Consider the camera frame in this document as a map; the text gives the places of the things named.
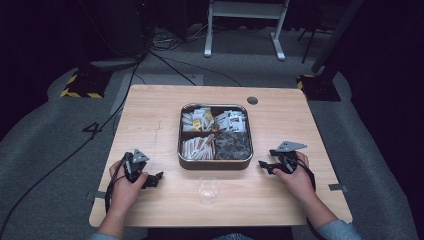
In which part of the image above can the black yellow striped base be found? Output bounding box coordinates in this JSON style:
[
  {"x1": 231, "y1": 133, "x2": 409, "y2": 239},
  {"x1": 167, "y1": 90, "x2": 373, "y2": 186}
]
[
  {"x1": 296, "y1": 73, "x2": 342, "y2": 102},
  {"x1": 59, "y1": 70, "x2": 113, "y2": 100}
]

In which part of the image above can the person's left hand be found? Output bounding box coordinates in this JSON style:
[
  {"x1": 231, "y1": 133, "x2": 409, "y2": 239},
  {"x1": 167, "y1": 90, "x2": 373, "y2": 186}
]
[{"x1": 108, "y1": 159, "x2": 150, "y2": 215}]

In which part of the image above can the pile of white red sachets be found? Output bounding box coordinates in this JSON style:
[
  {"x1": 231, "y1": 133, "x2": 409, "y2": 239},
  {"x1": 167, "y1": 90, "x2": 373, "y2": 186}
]
[{"x1": 213, "y1": 110, "x2": 248, "y2": 133}]

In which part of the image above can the tangle of floor cables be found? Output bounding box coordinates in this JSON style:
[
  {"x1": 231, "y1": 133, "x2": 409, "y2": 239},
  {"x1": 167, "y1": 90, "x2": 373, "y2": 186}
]
[{"x1": 149, "y1": 22, "x2": 215, "y2": 52}]

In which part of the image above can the grey flat stand base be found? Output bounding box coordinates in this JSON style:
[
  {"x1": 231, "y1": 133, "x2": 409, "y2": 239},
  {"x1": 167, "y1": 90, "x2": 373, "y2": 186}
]
[{"x1": 89, "y1": 57, "x2": 142, "y2": 70}]

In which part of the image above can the clear glass cup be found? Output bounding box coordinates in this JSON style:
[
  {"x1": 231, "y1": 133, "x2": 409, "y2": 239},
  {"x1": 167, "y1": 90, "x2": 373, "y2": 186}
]
[{"x1": 196, "y1": 176, "x2": 221, "y2": 207}]

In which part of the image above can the pile of yellow-tagged tea bags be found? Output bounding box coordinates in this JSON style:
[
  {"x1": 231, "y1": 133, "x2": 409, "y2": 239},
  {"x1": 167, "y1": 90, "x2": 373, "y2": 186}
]
[{"x1": 181, "y1": 107, "x2": 215, "y2": 132}]

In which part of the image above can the brown compartment tray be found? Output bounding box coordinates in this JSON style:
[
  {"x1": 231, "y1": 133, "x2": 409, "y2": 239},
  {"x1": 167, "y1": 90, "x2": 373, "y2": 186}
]
[{"x1": 177, "y1": 103, "x2": 254, "y2": 171}]

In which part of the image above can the thin black floor cable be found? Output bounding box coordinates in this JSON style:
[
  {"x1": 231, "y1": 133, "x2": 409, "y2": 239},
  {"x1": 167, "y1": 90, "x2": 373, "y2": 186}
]
[{"x1": 162, "y1": 55, "x2": 243, "y2": 88}]

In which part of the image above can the right hand-held gripper cable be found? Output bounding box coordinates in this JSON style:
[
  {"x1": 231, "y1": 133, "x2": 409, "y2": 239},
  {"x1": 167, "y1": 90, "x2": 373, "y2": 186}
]
[{"x1": 294, "y1": 158, "x2": 317, "y2": 193}]

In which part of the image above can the pile of brown stick sachets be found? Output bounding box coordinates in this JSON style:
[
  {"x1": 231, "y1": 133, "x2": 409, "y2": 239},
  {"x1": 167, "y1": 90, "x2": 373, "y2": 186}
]
[{"x1": 181, "y1": 134, "x2": 216, "y2": 160}]

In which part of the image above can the hand-held gripper cable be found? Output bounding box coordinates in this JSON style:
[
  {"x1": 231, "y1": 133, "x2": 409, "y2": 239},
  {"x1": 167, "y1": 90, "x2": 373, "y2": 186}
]
[
  {"x1": 294, "y1": 158, "x2": 317, "y2": 193},
  {"x1": 104, "y1": 153, "x2": 131, "y2": 214}
]

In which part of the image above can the left hand-held gripper cable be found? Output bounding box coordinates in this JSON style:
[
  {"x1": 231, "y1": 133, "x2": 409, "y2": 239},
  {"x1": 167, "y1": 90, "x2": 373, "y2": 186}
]
[{"x1": 104, "y1": 153, "x2": 131, "y2": 214}]

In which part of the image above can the white metal stand frame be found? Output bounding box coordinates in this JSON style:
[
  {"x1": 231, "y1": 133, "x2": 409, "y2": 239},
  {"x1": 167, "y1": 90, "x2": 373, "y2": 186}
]
[{"x1": 203, "y1": 0, "x2": 291, "y2": 62}]

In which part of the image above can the long black floor cable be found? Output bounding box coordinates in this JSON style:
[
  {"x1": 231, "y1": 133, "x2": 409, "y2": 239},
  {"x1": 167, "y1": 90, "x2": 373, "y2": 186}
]
[{"x1": 0, "y1": 54, "x2": 148, "y2": 236}]

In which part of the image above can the person's jeans leg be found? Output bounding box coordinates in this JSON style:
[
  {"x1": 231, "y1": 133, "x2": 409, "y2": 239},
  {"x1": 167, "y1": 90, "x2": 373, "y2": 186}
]
[{"x1": 211, "y1": 232, "x2": 255, "y2": 240}]

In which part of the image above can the grey tape strip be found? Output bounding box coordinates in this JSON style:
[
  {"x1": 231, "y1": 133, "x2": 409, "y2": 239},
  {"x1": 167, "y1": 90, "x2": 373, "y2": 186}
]
[
  {"x1": 327, "y1": 182, "x2": 350, "y2": 194},
  {"x1": 86, "y1": 190, "x2": 107, "y2": 201}
]

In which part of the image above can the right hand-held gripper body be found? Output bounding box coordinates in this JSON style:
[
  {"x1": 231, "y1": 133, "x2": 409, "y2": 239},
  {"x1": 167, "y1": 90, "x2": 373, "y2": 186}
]
[{"x1": 269, "y1": 140, "x2": 308, "y2": 174}]

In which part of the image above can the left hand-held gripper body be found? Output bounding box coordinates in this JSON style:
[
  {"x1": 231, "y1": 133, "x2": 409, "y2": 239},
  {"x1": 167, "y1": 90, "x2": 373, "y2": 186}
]
[{"x1": 123, "y1": 148, "x2": 150, "y2": 184}]

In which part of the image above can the pile of dark packets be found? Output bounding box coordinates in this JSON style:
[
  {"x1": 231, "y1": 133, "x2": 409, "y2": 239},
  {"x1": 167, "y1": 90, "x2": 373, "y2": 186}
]
[{"x1": 214, "y1": 132, "x2": 252, "y2": 160}]

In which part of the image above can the person's right hand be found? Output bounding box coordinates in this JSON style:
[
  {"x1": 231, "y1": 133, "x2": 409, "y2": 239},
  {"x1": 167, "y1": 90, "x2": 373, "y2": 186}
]
[{"x1": 273, "y1": 151, "x2": 316, "y2": 205}]

